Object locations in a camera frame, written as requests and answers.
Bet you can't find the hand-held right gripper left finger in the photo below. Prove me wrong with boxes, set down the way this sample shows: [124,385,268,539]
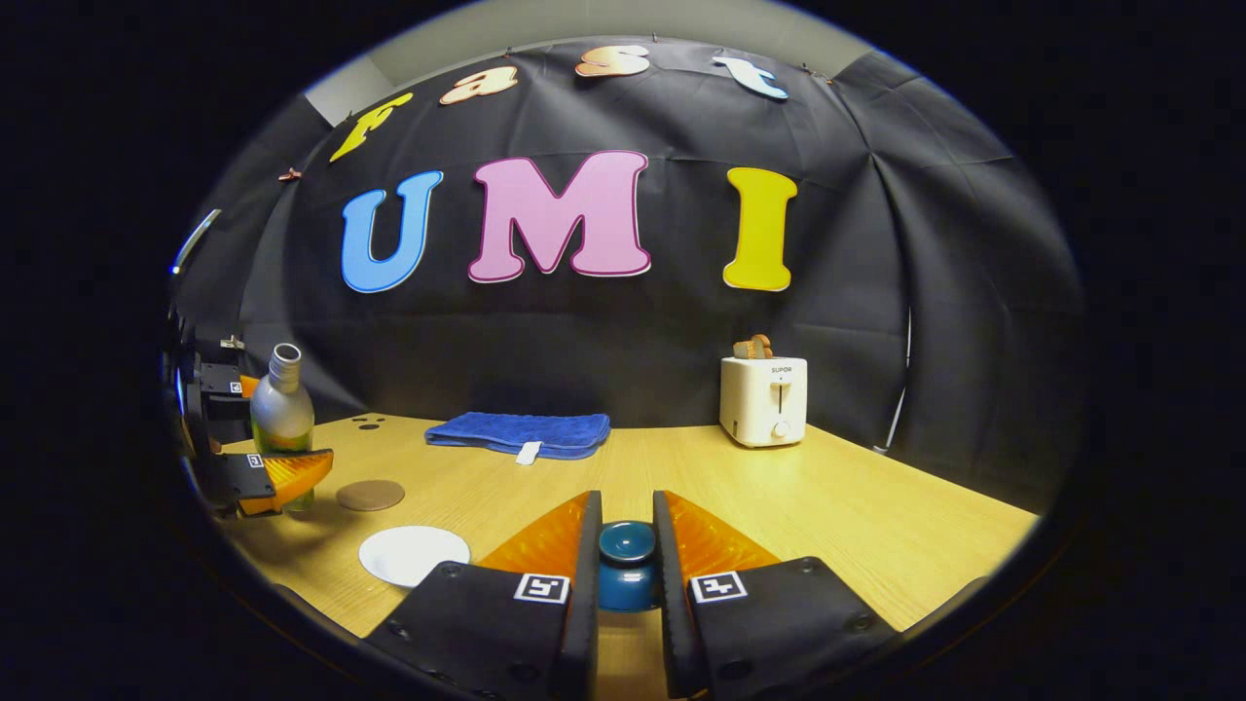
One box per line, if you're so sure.
[365,490,603,701]

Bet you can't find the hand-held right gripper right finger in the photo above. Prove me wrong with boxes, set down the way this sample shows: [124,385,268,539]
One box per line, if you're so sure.
[652,490,901,700]

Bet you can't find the blue teacup lid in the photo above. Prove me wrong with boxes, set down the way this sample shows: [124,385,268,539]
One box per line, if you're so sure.
[596,520,658,613]

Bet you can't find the silver green label water bottle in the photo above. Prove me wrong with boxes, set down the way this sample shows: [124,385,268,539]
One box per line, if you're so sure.
[250,343,316,514]

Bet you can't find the round brown coaster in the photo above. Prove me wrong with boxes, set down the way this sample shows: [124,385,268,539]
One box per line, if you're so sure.
[336,479,406,513]

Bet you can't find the blue ceramic teacup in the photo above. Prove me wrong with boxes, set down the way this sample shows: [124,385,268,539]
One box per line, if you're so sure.
[358,526,472,589]

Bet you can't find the blue folded towel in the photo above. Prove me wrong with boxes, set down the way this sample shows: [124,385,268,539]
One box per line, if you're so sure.
[424,411,612,465]

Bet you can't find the white toaster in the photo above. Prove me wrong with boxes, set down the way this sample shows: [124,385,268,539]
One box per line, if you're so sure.
[719,355,809,449]

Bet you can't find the black backdrop cloth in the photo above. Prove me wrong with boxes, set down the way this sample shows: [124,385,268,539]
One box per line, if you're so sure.
[170,37,1086,512]

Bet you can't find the white hanging cable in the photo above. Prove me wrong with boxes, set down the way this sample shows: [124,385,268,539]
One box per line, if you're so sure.
[876,307,916,457]

